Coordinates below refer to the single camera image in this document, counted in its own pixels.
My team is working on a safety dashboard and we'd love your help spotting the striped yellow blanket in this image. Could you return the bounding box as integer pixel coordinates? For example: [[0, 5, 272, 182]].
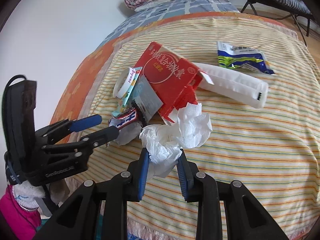
[[67, 17, 320, 240]]

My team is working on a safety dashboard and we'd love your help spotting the grey wipe sachet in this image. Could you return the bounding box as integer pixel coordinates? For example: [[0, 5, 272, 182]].
[[131, 76, 164, 123]]

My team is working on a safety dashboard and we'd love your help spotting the red blue candy wrapper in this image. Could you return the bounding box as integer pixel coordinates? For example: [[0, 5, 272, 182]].
[[109, 107, 148, 131]]

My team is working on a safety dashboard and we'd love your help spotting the person's left forearm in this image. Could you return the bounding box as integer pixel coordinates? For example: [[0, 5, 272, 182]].
[[0, 177, 50, 240]]

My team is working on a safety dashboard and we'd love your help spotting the crumpled grey paper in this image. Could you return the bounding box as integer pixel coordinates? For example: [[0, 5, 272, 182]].
[[115, 124, 143, 146]]

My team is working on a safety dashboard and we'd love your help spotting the black folding chair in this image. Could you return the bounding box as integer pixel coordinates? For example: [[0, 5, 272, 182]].
[[235, 0, 316, 47]]

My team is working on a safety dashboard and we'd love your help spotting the red cardboard box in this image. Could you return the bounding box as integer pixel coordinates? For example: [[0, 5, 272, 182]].
[[135, 41, 215, 127]]

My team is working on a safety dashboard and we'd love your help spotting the white rubber wristband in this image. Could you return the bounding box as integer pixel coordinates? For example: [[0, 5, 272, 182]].
[[112, 66, 141, 98]]

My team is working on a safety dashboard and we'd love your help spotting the white tissue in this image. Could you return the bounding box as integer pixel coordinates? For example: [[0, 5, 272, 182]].
[[139, 102, 213, 178]]

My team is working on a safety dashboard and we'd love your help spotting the blue green snack wrapper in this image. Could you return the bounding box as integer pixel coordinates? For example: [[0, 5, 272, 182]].
[[217, 41, 275, 75]]

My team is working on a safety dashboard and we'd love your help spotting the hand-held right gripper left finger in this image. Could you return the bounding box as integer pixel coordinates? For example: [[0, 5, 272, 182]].
[[32, 148, 151, 240]]

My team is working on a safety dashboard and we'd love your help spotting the striped grey cushion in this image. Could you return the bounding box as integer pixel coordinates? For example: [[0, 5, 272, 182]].
[[251, 0, 313, 16]]

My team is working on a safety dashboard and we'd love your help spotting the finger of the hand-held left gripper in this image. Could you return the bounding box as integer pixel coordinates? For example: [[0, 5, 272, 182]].
[[41, 125, 120, 161], [34, 114, 102, 145]]

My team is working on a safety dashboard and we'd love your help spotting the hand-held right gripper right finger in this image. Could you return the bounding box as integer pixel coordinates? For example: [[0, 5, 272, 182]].
[[176, 149, 290, 240]]

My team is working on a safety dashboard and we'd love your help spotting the blue checked bedsheet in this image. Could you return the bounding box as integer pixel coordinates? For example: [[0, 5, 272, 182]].
[[96, 0, 240, 53]]

